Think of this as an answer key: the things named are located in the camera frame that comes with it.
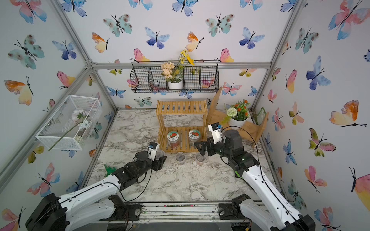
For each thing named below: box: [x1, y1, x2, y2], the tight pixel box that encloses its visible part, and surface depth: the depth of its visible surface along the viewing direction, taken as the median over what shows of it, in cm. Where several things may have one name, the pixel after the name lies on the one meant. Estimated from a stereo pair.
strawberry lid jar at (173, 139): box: [166, 130, 181, 149], surface depth 93 cm
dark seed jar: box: [175, 152, 186, 166], surface depth 89 cm
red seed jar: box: [195, 153, 207, 166], surface depth 88 cm
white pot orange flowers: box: [222, 99, 251, 128], surface depth 92 cm
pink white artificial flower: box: [47, 109, 93, 152], surface depth 74 cm
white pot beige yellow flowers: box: [160, 49, 195, 90], surface depth 87 cm
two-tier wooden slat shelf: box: [156, 100, 208, 154], surface depth 97 cm
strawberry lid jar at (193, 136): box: [188, 128, 201, 147], surface depth 93 cm
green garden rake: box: [104, 164, 117, 178], surface depth 90 cm
